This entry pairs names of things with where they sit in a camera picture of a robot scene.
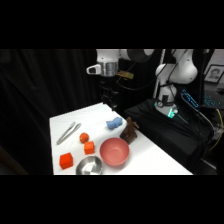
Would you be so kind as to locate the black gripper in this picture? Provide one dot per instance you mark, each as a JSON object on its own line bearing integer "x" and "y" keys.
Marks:
{"x": 108, "y": 90}

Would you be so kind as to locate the red ball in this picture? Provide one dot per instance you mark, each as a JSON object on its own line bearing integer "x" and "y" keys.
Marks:
{"x": 84, "y": 137}

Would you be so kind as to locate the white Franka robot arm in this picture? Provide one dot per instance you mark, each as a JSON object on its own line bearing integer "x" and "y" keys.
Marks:
{"x": 176, "y": 71}

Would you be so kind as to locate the pink bowl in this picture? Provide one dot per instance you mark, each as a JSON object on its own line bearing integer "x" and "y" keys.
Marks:
{"x": 114, "y": 151}

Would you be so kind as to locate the silver metal bowl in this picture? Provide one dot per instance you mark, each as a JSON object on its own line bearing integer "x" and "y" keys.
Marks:
{"x": 89, "y": 165}

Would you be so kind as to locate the blue plush toy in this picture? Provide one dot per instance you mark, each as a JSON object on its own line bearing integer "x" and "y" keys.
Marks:
{"x": 114, "y": 123}

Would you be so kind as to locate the brown plush toy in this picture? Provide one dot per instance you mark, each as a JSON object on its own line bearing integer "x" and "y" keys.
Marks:
{"x": 129, "y": 132}

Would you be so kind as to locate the small orange cube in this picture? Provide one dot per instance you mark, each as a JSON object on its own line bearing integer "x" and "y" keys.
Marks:
{"x": 89, "y": 147}

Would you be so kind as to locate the silver metal tongs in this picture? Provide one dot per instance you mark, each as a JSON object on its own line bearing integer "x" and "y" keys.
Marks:
{"x": 67, "y": 132}

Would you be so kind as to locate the black robot stand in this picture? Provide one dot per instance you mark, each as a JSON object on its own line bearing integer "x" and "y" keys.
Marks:
{"x": 160, "y": 131}

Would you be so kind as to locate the large red-orange cube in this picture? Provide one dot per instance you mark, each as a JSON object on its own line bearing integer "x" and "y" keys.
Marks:
{"x": 66, "y": 160}

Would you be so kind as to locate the blue-lit electronic device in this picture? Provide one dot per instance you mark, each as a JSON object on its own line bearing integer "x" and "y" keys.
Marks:
{"x": 189, "y": 98}

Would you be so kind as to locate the black curtain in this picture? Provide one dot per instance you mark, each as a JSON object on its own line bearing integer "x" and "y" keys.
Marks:
{"x": 33, "y": 100}

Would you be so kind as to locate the teal-lit keyboard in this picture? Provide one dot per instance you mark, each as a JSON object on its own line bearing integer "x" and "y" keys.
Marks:
{"x": 213, "y": 100}

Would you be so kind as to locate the framed portrait picture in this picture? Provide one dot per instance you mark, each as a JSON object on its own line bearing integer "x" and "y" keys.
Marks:
{"x": 214, "y": 73}

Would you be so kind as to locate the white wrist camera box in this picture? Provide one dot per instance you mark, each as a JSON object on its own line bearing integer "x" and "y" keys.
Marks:
{"x": 93, "y": 69}

